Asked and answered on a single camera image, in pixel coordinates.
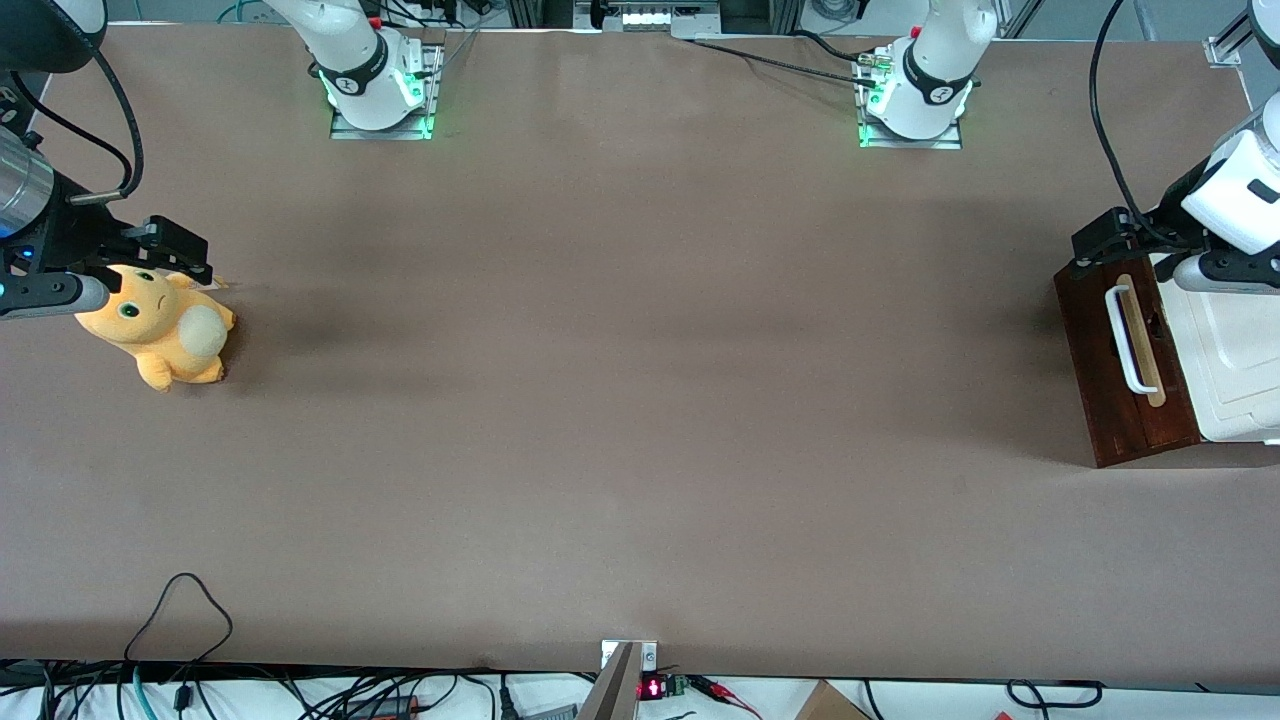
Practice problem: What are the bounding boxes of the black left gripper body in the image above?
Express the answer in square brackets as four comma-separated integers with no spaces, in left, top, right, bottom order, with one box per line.
[1071,207,1203,271]

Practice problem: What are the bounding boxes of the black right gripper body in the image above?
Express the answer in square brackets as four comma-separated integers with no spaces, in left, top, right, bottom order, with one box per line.
[38,192,153,279]

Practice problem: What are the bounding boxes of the white drawer handle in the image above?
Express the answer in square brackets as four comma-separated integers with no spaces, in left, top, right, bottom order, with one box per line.
[1104,284,1158,397]

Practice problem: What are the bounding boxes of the dark wood drawer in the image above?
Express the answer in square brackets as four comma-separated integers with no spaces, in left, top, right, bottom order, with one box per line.
[1053,262,1203,469]

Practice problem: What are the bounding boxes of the light wooden drawer strip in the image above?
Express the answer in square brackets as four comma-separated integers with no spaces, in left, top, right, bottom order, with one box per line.
[1117,273,1168,408]

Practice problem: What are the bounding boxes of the orange plush toy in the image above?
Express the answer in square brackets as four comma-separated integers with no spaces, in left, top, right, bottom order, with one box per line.
[74,264,238,393]

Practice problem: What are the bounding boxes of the white cabinet box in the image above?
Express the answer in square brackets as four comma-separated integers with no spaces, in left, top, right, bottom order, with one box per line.
[1150,248,1280,447]

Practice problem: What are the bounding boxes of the white light bar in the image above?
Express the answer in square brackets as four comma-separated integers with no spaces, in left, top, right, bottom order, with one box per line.
[574,0,723,37]

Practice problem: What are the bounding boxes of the brown cardboard box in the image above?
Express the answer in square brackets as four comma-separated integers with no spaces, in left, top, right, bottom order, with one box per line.
[794,679,873,720]

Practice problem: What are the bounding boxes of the black power adapter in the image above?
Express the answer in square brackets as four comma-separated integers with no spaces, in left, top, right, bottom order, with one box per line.
[344,694,423,720]

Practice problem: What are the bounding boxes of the red clip leads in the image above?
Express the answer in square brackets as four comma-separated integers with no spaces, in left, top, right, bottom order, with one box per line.
[688,674,763,718]

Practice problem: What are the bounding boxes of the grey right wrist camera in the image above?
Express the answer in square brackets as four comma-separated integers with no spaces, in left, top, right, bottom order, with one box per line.
[0,274,112,322]

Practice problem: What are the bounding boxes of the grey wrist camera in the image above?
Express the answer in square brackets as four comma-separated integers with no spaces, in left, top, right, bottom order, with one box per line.
[1171,251,1280,297]
[0,274,112,322]

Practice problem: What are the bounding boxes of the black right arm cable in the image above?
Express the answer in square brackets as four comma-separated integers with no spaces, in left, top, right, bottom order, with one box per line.
[8,44,147,203]

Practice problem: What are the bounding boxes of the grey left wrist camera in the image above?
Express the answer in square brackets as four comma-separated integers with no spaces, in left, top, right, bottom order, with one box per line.
[1171,251,1280,297]

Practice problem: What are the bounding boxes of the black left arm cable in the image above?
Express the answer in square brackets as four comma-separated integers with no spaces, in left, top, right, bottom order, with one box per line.
[1088,0,1183,249]

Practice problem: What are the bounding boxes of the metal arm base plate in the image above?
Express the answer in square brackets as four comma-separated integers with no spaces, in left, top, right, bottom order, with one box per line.
[857,48,964,151]
[329,42,438,142]

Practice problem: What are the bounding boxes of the aluminium frame profile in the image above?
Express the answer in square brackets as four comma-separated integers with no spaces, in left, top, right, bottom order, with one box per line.
[1204,0,1280,69]

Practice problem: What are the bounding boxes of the thin black looped cable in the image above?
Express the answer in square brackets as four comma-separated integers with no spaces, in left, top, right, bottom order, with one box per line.
[124,572,234,667]

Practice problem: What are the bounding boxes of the black cable to arm base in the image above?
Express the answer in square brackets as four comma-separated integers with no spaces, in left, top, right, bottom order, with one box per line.
[688,36,883,89]

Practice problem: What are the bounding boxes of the black cable loop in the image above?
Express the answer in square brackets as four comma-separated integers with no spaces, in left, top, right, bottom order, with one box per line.
[1004,678,1104,708]

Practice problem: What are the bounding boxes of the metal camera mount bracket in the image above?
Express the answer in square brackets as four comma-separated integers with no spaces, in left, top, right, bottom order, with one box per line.
[576,639,660,720]

